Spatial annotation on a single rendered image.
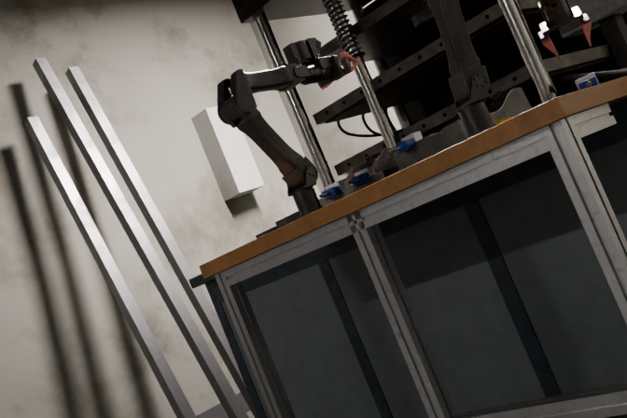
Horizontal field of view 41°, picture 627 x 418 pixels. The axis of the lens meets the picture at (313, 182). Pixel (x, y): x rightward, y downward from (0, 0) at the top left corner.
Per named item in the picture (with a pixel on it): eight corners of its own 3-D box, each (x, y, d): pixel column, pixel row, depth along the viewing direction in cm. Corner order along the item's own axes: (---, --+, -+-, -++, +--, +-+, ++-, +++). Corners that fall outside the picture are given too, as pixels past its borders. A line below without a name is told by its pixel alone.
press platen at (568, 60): (537, 75, 297) (532, 62, 297) (338, 175, 375) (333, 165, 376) (624, 51, 349) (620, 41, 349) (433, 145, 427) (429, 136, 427)
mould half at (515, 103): (471, 150, 226) (451, 104, 228) (403, 181, 245) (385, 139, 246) (558, 119, 261) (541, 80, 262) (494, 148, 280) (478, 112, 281)
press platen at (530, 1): (508, 11, 299) (503, -2, 299) (316, 125, 377) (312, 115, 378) (600, -3, 351) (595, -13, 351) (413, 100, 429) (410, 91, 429)
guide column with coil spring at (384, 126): (446, 268, 339) (323, -21, 349) (436, 271, 342) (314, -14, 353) (453, 264, 342) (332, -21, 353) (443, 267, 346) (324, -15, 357)
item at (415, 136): (399, 157, 233) (392, 139, 233) (387, 162, 236) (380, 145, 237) (427, 147, 242) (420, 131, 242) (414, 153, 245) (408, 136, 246)
